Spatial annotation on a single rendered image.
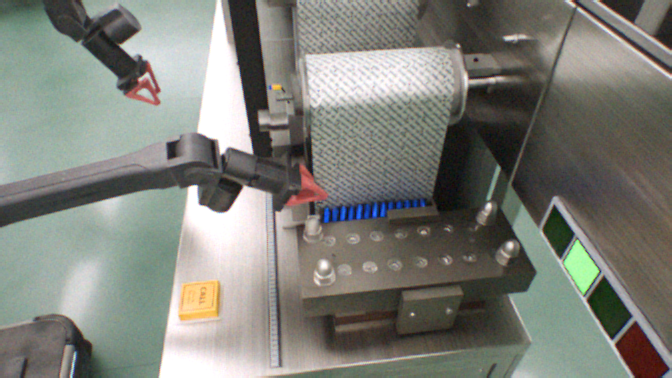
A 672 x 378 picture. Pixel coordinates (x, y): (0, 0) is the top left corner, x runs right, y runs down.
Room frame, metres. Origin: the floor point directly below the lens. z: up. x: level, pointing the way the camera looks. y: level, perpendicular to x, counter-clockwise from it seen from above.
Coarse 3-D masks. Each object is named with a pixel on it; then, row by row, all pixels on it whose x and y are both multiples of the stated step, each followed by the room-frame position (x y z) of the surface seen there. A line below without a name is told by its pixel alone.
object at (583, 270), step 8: (576, 240) 0.37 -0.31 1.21; (576, 248) 0.37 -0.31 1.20; (568, 256) 0.37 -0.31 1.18; (576, 256) 0.36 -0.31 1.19; (584, 256) 0.35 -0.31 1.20; (568, 264) 0.37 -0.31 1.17; (576, 264) 0.36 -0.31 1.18; (584, 264) 0.35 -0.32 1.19; (592, 264) 0.34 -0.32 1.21; (576, 272) 0.35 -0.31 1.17; (584, 272) 0.34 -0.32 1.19; (592, 272) 0.33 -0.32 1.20; (576, 280) 0.34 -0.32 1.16; (584, 280) 0.33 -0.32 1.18; (592, 280) 0.33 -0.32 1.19; (584, 288) 0.33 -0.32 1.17
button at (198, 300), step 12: (192, 288) 0.49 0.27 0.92; (204, 288) 0.49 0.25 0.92; (216, 288) 0.49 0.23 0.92; (180, 300) 0.47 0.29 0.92; (192, 300) 0.47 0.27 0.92; (204, 300) 0.47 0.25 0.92; (216, 300) 0.47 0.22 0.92; (180, 312) 0.44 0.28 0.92; (192, 312) 0.44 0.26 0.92; (204, 312) 0.44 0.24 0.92; (216, 312) 0.45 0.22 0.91
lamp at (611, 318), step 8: (600, 288) 0.31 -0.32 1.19; (608, 288) 0.30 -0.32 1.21; (592, 296) 0.31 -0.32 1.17; (600, 296) 0.31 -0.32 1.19; (608, 296) 0.30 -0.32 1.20; (616, 296) 0.29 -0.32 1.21; (592, 304) 0.31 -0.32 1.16; (600, 304) 0.30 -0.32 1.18; (608, 304) 0.29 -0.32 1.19; (616, 304) 0.28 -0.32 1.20; (600, 312) 0.29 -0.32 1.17; (608, 312) 0.29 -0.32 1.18; (616, 312) 0.28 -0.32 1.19; (624, 312) 0.27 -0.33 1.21; (600, 320) 0.29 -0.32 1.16; (608, 320) 0.28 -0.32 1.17; (616, 320) 0.27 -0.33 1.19; (624, 320) 0.27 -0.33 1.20; (608, 328) 0.27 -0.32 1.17; (616, 328) 0.27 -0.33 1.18
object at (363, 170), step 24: (312, 144) 0.60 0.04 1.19; (336, 144) 0.61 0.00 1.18; (360, 144) 0.61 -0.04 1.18; (384, 144) 0.62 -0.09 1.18; (408, 144) 0.63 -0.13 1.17; (432, 144) 0.63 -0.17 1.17; (336, 168) 0.61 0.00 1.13; (360, 168) 0.61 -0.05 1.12; (384, 168) 0.62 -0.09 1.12; (408, 168) 0.63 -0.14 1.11; (432, 168) 0.63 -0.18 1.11; (336, 192) 0.61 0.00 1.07; (360, 192) 0.61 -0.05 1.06; (384, 192) 0.62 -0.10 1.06; (408, 192) 0.63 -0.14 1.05; (432, 192) 0.63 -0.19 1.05
